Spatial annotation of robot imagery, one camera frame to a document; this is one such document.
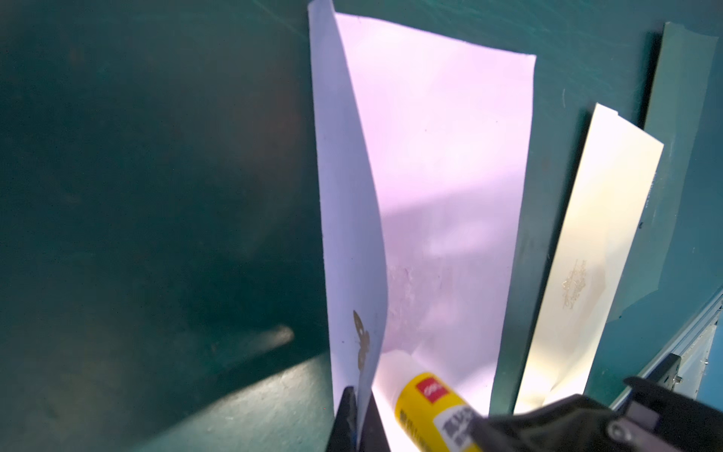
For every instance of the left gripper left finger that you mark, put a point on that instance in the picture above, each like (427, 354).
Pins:
(344, 434)

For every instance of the yellow glue stick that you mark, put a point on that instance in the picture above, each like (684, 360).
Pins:
(432, 415)

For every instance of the purple envelope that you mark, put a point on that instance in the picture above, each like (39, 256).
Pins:
(422, 143)

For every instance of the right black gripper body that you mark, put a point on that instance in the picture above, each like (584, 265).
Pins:
(656, 418)

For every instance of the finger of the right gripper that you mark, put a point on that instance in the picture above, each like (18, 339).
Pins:
(576, 423)

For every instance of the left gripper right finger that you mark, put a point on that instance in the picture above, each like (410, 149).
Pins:
(373, 437)

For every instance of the cream yellow envelope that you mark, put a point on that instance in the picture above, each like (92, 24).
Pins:
(611, 187)

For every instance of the dark green envelope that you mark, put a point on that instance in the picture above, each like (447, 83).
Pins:
(675, 106)

